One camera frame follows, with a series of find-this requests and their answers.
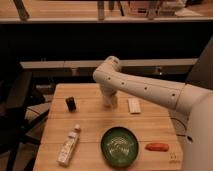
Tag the black office chair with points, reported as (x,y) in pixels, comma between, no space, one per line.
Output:
(13,126)

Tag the black eraser block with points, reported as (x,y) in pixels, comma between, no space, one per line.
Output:
(70,104)

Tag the white rectangular packet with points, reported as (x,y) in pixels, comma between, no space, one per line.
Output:
(134,106)

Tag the orange carrot toy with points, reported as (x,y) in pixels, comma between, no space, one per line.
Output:
(157,147)

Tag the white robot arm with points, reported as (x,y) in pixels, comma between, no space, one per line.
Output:
(190,100)

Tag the green ribbed bowl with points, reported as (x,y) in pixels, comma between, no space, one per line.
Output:
(119,147)

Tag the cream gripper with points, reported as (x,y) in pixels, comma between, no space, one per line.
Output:
(110,99)

